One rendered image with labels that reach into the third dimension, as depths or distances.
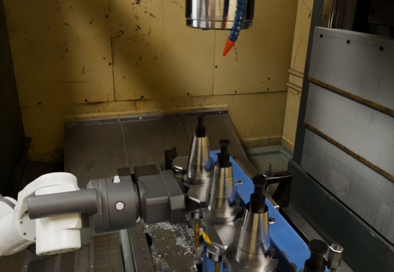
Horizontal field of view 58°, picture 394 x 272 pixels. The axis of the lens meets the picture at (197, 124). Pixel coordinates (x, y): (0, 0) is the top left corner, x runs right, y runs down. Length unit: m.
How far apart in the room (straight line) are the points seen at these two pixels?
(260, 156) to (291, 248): 1.73
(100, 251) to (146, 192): 0.66
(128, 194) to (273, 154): 1.70
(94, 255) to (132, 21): 1.11
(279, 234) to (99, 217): 0.27
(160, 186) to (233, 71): 1.46
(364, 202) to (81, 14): 1.41
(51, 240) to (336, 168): 0.91
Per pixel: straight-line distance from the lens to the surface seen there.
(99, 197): 0.59
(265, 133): 2.23
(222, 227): 0.51
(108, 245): 1.26
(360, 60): 1.10
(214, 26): 0.79
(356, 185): 1.18
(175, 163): 0.67
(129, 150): 1.79
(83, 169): 1.73
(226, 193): 0.51
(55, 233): 0.59
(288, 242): 0.48
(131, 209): 0.59
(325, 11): 1.25
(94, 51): 1.84
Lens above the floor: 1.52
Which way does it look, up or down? 21 degrees down
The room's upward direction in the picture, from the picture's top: 1 degrees clockwise
